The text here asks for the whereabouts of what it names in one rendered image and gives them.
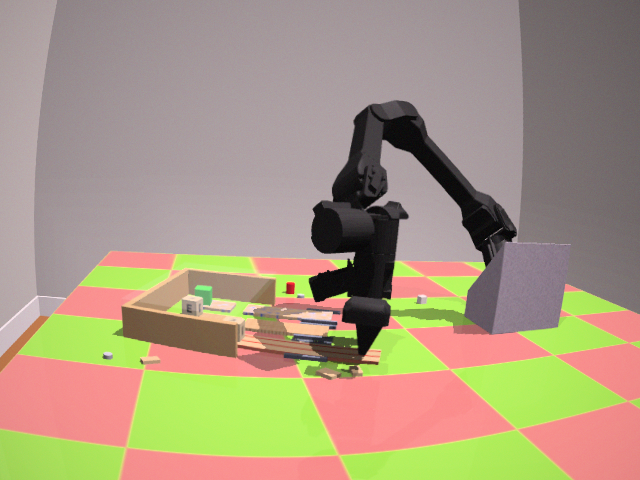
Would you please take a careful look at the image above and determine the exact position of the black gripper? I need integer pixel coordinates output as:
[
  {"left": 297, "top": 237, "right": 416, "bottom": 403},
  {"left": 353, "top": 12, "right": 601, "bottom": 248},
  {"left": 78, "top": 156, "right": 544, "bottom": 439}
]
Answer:
[{"left": 341, "top": 251, "right": 396, "bottom": 355}]

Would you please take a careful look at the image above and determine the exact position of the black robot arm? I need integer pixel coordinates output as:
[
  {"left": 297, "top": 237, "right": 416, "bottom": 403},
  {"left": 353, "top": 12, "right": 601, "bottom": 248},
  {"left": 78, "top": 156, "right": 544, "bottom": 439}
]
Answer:
[{"left": 308, "top": 100, "right": 517, "bottom": 302}]

